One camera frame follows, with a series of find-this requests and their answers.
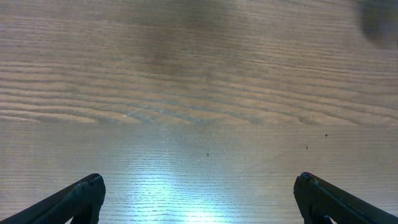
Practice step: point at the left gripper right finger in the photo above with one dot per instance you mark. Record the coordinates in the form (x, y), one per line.
(321, 202)

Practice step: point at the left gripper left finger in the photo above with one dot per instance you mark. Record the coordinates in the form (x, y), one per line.
(79, 203)

